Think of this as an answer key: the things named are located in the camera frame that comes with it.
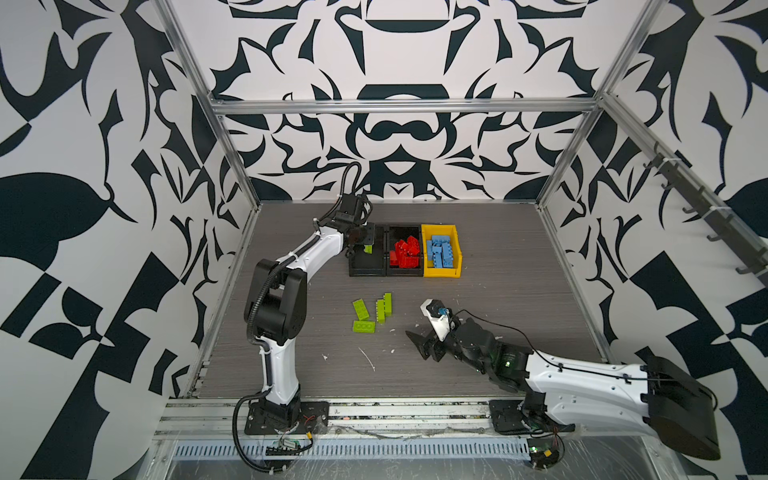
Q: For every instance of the blue lego long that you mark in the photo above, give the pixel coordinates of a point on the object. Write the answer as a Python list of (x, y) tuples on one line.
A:
[(440, 252)]

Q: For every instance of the middle black bin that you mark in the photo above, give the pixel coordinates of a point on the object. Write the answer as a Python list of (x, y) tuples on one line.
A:
[(395, 232)]

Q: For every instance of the red arch lego piece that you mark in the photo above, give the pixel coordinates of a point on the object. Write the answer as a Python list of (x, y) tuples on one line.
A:
[(406, 254)]

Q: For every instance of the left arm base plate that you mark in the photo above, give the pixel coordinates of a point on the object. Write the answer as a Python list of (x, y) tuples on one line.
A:
[(268, 418)]

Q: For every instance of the wall hook rack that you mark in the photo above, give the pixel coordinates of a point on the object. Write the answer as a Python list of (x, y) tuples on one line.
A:
[(702, 203)]

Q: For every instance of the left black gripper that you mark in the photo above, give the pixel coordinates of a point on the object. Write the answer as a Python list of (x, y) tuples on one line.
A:
[(370, 239)]

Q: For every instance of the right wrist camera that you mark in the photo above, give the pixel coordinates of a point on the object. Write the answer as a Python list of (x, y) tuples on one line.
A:
[(439, 317)]

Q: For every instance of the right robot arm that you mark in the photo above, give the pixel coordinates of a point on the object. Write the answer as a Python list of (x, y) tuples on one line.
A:
[(656, 397)]

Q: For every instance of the yellow bin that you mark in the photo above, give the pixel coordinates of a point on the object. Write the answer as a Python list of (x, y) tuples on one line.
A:
[(428, 230)]

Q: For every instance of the green lego brick right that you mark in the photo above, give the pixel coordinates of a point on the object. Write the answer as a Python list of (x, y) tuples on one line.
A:
[(384, 307)]

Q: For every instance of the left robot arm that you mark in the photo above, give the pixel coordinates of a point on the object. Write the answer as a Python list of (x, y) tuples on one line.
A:
[(276, 311)]

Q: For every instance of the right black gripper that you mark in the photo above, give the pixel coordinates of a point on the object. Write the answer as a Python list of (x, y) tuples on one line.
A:
[(418, 340)]

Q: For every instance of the green lego plate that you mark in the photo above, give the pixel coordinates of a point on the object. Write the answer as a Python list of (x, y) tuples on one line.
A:
[(365, 326), (361, 311)]

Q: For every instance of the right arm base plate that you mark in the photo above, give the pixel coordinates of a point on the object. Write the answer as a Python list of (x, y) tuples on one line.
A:
[(507, 418)]

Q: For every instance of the left black bin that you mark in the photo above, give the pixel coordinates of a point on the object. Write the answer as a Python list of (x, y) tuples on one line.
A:
[(369, 265)]

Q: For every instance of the black bin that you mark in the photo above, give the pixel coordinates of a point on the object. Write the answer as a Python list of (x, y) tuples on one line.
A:
[(395, 232), (369, 265)]

